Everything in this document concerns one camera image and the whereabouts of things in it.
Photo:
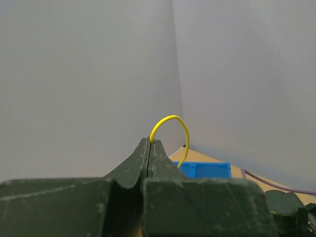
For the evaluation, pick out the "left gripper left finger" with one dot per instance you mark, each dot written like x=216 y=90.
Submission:
x=109 y=206

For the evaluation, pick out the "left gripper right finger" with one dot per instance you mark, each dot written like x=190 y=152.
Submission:
x=177 y=206

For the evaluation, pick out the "large divided blue bin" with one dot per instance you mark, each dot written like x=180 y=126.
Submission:
x=207 y=169

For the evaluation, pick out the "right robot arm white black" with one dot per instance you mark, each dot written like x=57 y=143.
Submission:
x=291 y=216

